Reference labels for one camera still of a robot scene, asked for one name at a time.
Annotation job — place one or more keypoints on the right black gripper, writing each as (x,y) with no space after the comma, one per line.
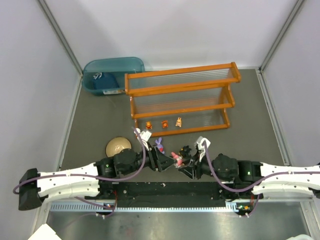
(196,169)

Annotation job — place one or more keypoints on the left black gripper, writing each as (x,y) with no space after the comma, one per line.
(153,160)

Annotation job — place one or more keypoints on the pink rabbit toy figure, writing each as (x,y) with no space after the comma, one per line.
(178,160)

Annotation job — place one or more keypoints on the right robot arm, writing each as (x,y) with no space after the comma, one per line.
(238,178)

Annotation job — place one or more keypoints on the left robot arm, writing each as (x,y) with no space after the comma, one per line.
(92,180)

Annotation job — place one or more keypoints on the orange wooden shelf rack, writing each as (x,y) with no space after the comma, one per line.
(199,95)

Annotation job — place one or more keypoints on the purple rabbit toy figure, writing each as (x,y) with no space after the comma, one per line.
(159,146)

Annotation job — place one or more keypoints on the black spiky toy figure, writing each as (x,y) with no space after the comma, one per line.
(185,152)

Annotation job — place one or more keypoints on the orange tiger toy figure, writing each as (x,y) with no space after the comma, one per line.
(164,124)

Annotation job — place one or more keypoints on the yellow bear toy figure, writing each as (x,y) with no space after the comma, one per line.
(148,125)

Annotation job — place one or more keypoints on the tan rabbit toy figure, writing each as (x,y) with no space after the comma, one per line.
(178,122)

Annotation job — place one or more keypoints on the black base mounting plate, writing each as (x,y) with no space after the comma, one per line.
(167,194)

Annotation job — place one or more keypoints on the beige round bowl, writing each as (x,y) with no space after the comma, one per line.
(116,145)

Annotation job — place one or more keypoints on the blue cap in bin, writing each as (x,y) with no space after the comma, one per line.
(104,80)

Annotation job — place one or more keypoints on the teal plastic bin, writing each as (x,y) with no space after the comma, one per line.
(116,66)

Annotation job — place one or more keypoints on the white object bottom left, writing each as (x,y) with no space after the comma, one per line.
(44,232)

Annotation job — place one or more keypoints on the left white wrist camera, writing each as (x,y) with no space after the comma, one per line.
(144,135)

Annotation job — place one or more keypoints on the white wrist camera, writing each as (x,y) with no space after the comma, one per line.
(144,135)
(201,142)

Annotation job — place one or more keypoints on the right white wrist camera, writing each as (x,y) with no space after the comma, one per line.
(201,142)

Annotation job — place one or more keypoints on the grey slotted cable duct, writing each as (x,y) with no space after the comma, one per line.
(77,206)

